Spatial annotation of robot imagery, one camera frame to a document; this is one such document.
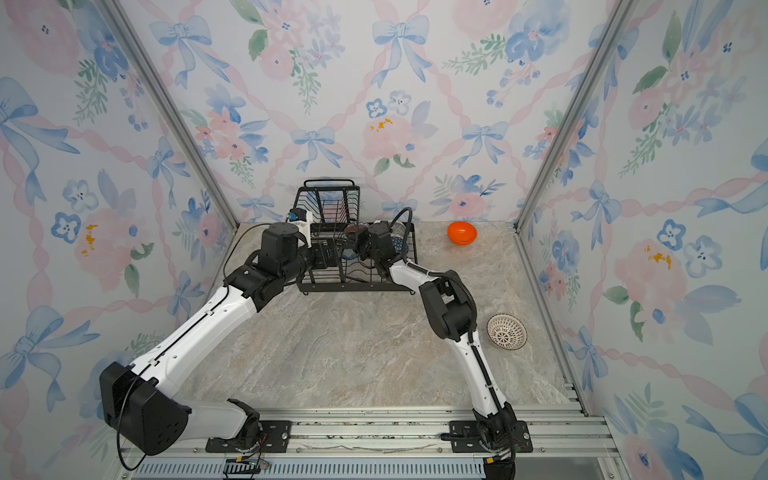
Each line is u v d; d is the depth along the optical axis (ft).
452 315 2.04
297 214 2.17
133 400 1.28
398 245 2.77
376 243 2.70
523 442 2.40
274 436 2.44
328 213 3.19
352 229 3.59
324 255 2.22
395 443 2.42
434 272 2.16
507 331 2.96
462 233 3.72
